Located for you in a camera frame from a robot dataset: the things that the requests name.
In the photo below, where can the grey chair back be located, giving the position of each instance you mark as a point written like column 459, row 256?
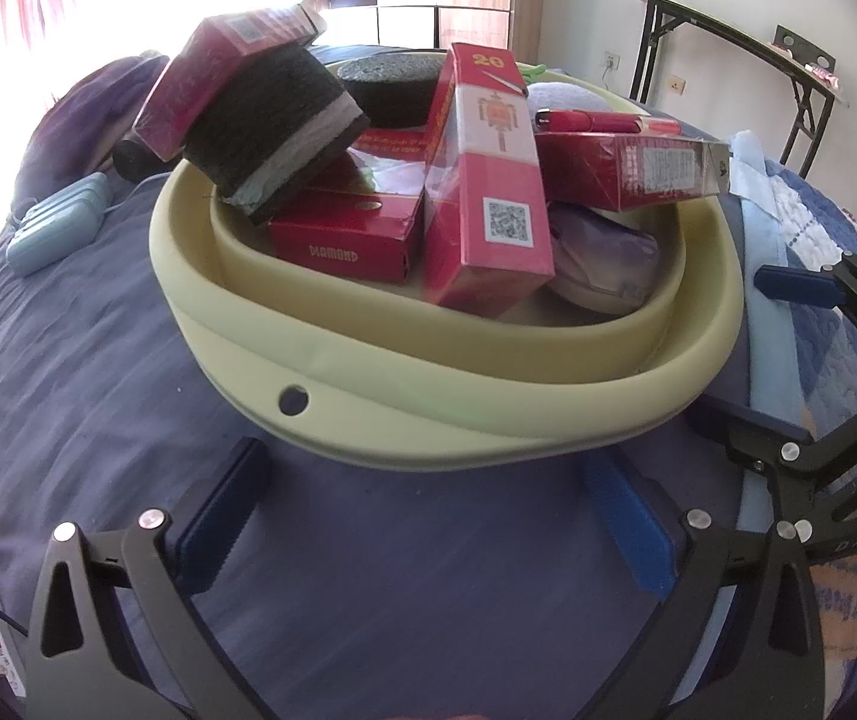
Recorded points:
column 803, row 52

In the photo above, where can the red carton with barcode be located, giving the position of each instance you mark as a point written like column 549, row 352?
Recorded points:
column 593, row 172

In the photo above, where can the small bright red box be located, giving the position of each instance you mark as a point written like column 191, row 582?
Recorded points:
column 391, row 144

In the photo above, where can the dark brown and red carton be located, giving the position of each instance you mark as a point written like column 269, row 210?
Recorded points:
column 338, row 236

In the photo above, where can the red and clear plastic tube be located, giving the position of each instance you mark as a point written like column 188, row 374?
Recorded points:
column 585, row 120

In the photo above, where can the light blue power strip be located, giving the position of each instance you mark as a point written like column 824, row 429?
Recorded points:
column 61, row 229

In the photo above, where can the white wall outlet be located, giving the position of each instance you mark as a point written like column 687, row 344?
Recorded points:
column 612, row 60

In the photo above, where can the dark red carton gold end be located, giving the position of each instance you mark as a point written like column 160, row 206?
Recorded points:
column 211, row 67

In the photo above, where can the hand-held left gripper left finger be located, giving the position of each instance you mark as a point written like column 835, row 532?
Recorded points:
column 222, row 517

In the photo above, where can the pale yellow plastic basin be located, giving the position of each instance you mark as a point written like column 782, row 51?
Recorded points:
column 436, row 427

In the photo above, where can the pink snack packet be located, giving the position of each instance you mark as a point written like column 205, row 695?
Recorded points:
column 822, row 73

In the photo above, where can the purple round zipper case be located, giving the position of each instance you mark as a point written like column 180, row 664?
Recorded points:
column 608, row 255

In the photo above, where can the lavender plush pouch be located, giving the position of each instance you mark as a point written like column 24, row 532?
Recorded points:
column 563, row 97

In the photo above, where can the large black foam cylinder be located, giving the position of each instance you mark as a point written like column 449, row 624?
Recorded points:
column 391, row 94

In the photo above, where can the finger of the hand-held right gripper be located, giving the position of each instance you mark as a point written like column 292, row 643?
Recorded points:
column 792, row 285
column 754, row 427

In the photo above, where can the blue checkered fleece blanket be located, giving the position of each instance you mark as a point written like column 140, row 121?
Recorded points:
column 803, row 217

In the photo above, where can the red and cream carton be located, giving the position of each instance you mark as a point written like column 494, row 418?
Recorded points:
column 481, row 165

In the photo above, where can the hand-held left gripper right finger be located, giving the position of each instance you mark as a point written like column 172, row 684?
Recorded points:
column 627, row 532

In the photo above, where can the small black foam cylinder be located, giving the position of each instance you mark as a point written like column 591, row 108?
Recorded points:
column 271, row 127

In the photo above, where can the black folding table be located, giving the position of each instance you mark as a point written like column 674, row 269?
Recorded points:
column 698, row 11

